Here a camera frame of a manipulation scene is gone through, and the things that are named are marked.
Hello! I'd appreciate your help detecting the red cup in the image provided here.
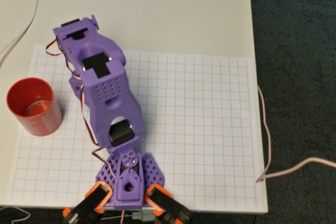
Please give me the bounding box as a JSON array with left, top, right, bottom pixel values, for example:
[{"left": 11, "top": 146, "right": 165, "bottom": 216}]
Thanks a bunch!
[{"left": 6, "top": 77, "right": 64, "bottom": 137}]

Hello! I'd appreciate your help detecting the orange black clamp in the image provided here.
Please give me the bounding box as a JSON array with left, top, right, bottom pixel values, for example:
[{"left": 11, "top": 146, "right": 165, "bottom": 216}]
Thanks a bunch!
[
  {"left": 143, "top": 184, "right": 192, "bottom": 224},
  {"left": 62, "top": 181, "right": 113, "bottom": 224}
]

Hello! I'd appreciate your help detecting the white grid paper sheet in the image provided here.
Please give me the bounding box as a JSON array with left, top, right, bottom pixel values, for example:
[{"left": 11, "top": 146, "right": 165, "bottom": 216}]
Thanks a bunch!
[{"left": 5, "top": 45, "right": 259, "bottom": 208}]

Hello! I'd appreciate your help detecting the grey connector plug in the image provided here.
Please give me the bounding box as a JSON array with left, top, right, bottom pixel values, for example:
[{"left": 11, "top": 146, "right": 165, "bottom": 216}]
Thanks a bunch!
[{"left": 132, "top": 210, "right": 155, "bottom": 222}]

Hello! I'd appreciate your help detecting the red white black servo wire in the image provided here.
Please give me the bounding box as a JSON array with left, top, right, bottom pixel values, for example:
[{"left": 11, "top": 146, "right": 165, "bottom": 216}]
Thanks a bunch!
[{"left": 45, "top": 37, "right": 118, "bottom": 179}]

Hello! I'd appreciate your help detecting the thin white cable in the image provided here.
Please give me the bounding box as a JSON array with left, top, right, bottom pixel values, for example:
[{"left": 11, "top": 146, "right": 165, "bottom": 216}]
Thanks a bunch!
[{"left": 0, "top": 206, "right": 32, "bottom": 224}]

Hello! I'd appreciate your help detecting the pink cable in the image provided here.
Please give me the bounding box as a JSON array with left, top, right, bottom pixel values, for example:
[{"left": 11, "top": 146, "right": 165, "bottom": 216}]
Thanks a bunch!
[{"left": 248, "top": 0, "right": 336, "bottom": 183}]

